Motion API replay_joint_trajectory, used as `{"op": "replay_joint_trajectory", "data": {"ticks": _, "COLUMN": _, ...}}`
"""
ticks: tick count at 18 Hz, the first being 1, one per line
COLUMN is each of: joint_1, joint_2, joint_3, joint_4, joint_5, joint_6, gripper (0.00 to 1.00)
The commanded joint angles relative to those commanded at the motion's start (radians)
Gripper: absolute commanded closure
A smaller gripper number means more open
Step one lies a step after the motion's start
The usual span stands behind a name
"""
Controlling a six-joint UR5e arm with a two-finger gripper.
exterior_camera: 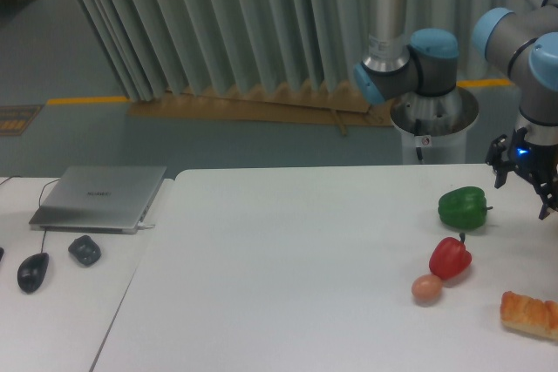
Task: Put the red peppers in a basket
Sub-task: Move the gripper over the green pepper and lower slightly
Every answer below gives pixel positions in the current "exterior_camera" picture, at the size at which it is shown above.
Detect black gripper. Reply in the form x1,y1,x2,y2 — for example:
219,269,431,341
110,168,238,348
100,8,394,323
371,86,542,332
485,127,557,220

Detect red bell pepper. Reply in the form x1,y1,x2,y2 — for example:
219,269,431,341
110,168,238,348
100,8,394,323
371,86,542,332
429,233,472,281

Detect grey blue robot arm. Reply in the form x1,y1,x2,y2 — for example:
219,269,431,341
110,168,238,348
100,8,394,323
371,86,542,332
353,0,557,217

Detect green bell pepper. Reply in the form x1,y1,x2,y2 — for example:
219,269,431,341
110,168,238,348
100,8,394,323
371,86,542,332
438,186,493,230

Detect toasted bread piece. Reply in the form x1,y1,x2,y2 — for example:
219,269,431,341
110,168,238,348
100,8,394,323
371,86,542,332
500,291,557,341

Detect brown egg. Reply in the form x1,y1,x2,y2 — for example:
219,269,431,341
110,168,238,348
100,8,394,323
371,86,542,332
412,274,443,302

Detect pale green curtain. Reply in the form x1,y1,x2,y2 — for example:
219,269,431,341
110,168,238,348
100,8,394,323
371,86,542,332
78,0,557,105

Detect white laptop plug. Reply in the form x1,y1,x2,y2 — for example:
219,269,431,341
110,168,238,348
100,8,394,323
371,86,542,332
137,223,155,231

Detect silver closed laptop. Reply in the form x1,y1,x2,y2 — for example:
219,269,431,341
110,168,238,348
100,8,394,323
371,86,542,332
29,166,167,233

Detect black small controller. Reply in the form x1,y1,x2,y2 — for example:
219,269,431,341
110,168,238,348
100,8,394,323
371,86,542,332
68,235,102,267

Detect black computer mouse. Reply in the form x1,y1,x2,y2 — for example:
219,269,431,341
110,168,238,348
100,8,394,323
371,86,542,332
17,252,50,294

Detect black mouse cable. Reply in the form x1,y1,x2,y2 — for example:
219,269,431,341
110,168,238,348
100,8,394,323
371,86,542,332
0,175,62,255

